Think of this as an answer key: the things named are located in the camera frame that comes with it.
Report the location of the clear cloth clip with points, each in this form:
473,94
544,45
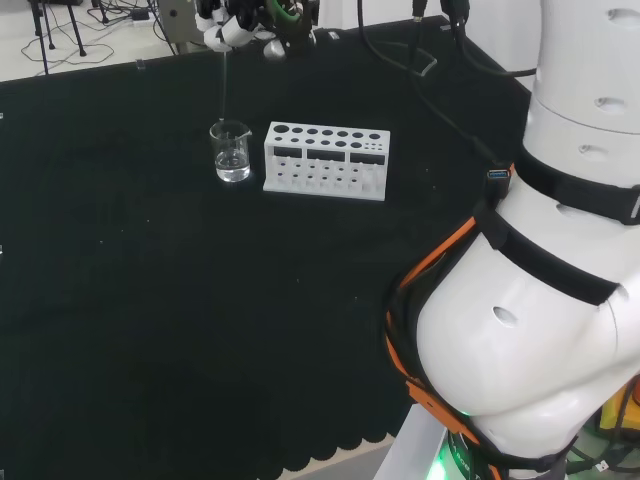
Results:
446,28
333,35
140,64

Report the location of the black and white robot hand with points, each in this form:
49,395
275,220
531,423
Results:
230,30

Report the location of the yellow stop button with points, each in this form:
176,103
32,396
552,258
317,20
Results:
612,415

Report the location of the clear glass beaker with water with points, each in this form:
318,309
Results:
231,160

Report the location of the black bench cloth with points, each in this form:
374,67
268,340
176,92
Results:
150,300

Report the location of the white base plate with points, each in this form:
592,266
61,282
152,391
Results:
410,440

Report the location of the clear glass rod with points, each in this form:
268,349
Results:
225,85

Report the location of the white test tube rack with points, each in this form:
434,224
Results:
320,155

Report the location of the grey metal box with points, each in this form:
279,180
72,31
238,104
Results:
175,20

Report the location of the black tripod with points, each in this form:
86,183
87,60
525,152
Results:
75,25

